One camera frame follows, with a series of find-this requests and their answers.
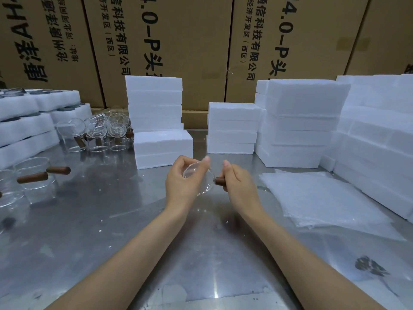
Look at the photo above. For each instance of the person's left hand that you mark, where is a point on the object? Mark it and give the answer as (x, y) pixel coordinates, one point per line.
(174, 187)

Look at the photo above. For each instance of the person's right hand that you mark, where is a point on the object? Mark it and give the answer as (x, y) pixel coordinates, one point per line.
(242, 190)

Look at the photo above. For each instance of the person's left thumb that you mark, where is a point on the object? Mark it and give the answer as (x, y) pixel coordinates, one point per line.
(206, 160)

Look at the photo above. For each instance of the person's right thumb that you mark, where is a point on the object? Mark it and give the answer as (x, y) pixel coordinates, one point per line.
(227, 167)

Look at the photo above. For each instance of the person's left forearm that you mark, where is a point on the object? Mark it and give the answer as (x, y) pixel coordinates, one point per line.
(135, 248)

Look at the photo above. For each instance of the person's right forearm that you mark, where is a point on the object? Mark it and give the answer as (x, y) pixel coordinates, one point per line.
(290, 255)

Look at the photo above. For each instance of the stack of white foam blocks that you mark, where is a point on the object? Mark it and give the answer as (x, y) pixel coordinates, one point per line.
(300, 119)
(155, 103)
(232, 129)
(374, 135)

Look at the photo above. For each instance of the stack of clear plastic sheets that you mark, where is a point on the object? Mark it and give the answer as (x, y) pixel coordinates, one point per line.
(326, 200)

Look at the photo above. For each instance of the cluster of glass cups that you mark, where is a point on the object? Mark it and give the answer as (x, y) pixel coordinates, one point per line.
(103, 132)

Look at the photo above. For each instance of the printed brown cardboard box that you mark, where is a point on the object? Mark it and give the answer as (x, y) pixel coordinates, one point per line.
(167, 38)
(42, 45)
(290, 35)

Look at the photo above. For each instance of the stack of packed foam trays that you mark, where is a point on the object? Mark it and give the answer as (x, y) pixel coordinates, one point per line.
(22, 125)

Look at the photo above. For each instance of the plain brown cardboard box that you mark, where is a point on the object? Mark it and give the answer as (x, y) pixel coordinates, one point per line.
(384, 32)

